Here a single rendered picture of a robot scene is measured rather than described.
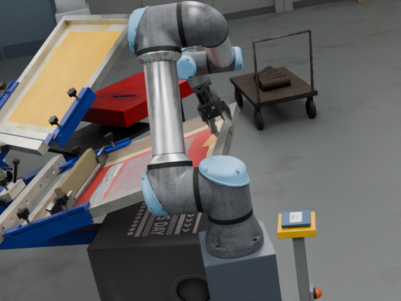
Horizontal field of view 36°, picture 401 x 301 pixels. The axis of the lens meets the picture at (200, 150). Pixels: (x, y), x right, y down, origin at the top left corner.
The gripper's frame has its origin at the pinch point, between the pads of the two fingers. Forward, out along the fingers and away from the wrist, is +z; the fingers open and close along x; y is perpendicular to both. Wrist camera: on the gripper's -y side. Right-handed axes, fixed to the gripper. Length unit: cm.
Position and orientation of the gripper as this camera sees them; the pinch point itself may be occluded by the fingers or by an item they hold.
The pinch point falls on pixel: (225, 132)
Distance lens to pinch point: 220.5
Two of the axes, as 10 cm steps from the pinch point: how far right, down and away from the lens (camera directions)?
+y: -1.5, 3.9, -9.1
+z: 4.1, 8.6, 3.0
